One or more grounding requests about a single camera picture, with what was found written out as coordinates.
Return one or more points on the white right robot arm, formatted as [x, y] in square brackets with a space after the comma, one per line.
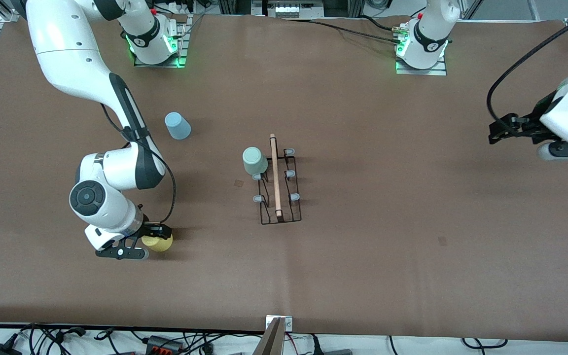
[67, 54]

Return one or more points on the white power strip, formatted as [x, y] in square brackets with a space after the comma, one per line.
[294, 9]

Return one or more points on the light blue plastic cup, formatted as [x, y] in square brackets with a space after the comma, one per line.
[178, 126]

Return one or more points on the black power adapter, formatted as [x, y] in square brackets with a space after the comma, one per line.
[0, 350]

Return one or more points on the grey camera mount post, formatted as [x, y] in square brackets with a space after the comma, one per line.
[270, 342]

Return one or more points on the yellow plastic cup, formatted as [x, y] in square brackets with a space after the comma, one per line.
[158, 244]

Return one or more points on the brown table mat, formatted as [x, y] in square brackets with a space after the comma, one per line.
[284, 276]

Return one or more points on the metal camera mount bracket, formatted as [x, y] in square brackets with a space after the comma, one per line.
[289, 323]

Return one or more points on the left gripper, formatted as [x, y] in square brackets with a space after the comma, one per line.
[532, 123]

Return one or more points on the black orange connector box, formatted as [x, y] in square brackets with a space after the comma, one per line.
[163, 343]

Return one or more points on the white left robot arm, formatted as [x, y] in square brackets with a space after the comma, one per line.
[429, 34]

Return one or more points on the pale green plastic cup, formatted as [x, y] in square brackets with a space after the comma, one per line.
[255, 160]

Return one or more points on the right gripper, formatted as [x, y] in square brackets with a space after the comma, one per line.
[152, 229]

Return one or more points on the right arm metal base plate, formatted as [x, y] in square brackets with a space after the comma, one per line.
[183, 44]

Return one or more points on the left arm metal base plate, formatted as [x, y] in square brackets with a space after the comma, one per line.
[439, 71]

